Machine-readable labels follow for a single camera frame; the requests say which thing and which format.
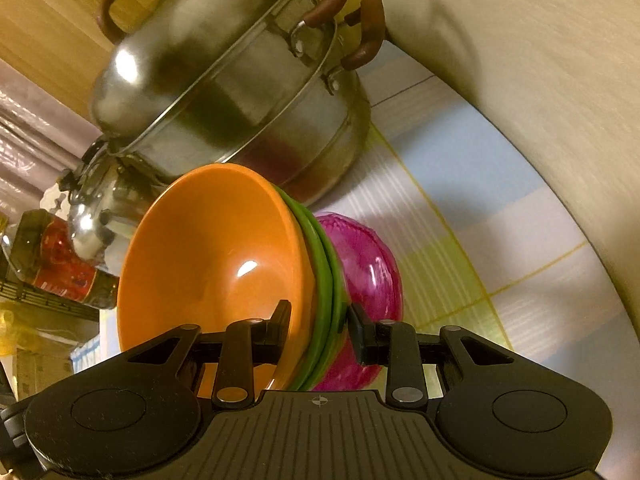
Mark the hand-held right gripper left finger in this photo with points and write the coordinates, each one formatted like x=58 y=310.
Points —
x=282 y=325

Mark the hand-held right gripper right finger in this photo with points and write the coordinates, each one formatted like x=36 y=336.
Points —
x=357 y=332

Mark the pink translucent patterned bowl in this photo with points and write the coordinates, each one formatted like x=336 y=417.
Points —
x=367 y=270

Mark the green plate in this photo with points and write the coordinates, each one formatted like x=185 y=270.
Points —
x=320 y=270
x=337 y=270

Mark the orange bowl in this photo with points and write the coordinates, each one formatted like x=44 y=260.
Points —
x=210 y=260

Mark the checkered pastel tablecloth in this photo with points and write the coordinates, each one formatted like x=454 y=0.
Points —
x=475 y=240

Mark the stainless steel kettle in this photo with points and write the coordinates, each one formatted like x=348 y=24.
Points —
x=95 y=200

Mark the dark cooking oil bottle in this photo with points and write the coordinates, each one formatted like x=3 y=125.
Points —
x=60 y=255

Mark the stainless steel steamer pot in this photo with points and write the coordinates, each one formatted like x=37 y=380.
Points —
x=240 y=90

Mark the yellow plastic bag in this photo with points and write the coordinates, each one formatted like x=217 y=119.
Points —
x=12 y=332

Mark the translucent plastic sheet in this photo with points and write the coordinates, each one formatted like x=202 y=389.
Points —
x=35 y=130

